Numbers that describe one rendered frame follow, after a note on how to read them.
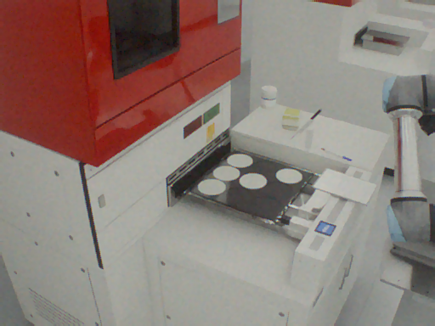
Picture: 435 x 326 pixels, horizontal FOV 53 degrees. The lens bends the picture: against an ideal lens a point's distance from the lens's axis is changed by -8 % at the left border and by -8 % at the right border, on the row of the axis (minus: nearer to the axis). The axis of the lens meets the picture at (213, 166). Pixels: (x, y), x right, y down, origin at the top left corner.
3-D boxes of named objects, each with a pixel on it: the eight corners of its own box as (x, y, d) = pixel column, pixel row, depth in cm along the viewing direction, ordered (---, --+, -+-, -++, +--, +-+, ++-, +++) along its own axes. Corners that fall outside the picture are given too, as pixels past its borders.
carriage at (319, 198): (286, 235, 157) (287, 228, 155) (323, 183, 183) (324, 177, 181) (308, 243, 153) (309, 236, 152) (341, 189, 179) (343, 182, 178)
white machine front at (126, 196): (98, 266, 147) (78, 163, 126) (224, 157, 206) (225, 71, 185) (105, 271, 146) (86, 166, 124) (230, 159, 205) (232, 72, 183)
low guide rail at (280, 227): (190, 200, 179) (189, 193, 177) (193, 198, 180) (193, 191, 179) (312, 244, 157) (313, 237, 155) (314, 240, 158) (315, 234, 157)
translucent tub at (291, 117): (281, 128, 198) (282, 114, 194) (284, 120, 204) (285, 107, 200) (298, 131, 196) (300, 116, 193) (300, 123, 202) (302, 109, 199)
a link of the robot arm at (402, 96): (435, 240, 125) (425, 67, 137) (384, 241, 132) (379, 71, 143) (433, 243, 136) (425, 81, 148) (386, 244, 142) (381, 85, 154)
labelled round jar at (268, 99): (257, 107, 215) (258, 88, 210) (264, 102, 221) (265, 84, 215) (272, 111, 212) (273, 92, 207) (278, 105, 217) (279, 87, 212)
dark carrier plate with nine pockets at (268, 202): (187, 191, 171) (187, 189, 171) (234, 150, 196) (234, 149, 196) (273, 222, 156) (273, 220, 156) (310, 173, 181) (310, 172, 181)
